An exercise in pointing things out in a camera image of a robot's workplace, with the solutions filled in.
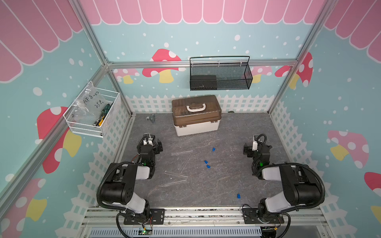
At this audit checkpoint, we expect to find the small green circuit board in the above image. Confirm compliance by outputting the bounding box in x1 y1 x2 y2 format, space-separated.
138 228 153 236

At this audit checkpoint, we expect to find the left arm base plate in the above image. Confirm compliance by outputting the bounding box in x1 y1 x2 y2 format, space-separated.
123 209 165 225

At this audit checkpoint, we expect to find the green yellow tool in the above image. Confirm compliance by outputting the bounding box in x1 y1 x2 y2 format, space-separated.
93 104 112 127

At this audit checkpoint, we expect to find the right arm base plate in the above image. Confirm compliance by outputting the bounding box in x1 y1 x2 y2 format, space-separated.
242 207 284 225

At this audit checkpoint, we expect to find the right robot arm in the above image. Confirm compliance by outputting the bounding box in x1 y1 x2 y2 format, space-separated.
243 142 325 224

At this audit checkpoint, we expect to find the black box in basket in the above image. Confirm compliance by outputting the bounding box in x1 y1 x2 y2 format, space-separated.
190 75 217 91

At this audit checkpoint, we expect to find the clear plastic zip bag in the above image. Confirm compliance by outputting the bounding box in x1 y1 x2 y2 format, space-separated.
70 83 108 122

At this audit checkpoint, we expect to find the white wire wall basket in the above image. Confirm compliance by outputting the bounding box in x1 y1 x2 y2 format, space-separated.
63 85 121 138

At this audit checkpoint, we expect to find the clear test tube lowest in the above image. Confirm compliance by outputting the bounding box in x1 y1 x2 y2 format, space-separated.
161 179 187 187

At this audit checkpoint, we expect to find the brown lid storage box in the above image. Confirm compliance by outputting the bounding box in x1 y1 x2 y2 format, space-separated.
172 95 222 136

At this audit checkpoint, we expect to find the small grey metal clamp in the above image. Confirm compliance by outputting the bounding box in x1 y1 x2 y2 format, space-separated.
146 114 155 123

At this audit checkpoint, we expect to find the clear test tube diagonal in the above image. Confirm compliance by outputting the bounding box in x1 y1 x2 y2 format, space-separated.
180 151 192 174

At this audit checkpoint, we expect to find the clear test tube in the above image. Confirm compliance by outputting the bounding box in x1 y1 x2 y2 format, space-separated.
171 150 193 156
164 171 188 178

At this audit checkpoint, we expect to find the black mesh wall basket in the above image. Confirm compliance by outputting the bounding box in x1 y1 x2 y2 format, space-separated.
189 56 253 90

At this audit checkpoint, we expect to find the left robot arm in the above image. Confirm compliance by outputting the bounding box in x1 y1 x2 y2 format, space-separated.
96 133 163 224

